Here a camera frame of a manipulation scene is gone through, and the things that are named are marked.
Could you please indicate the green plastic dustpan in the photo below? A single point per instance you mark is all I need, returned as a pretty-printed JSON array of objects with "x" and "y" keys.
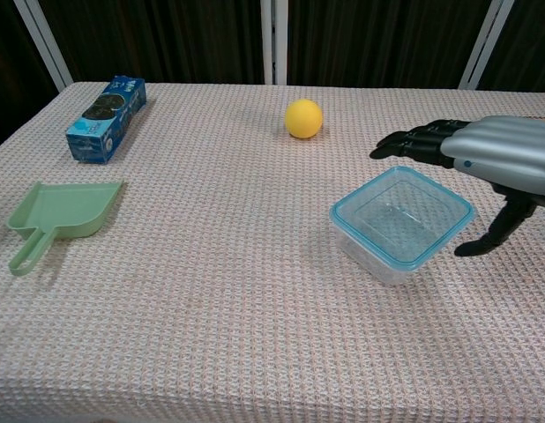
[{"x": 74, "y": 207}]

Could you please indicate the blue cookie box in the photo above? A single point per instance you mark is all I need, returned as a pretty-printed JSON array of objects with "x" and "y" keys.
[{"x": 107, "y": 119}]

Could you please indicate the black pleated curtain panel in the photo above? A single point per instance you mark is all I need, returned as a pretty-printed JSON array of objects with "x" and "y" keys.
[
  {"x": 378, "y": 39},
  {"x": 532, "y": 39},
  {"x": 8, "y": 66},
  {"x": 166, "y": 39}
]

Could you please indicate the blue container lid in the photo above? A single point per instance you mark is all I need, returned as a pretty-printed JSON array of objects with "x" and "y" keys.
[{"x": 338, "y": 210}]

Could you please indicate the pink waffle tablecloth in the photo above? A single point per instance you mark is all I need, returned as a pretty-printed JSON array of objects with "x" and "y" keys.
[{"x": 211, "y": 308}]

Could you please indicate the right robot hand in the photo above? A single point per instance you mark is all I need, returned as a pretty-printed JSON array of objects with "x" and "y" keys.
[{"x": 497, "y": 150}]

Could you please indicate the yellow ball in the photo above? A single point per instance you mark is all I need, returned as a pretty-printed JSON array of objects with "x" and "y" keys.
[{"x": 303, "y": 119}]

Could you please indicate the clear blue-rimmed container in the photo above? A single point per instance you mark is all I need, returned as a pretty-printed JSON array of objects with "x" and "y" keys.
[{"x": 374, "y": 260}]

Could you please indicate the white frame post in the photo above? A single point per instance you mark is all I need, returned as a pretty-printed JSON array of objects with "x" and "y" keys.
[
  {"x": 45, "y": 44},
  {"x": 274, "y": 39},
  {"x": 486, "y": 44}
]

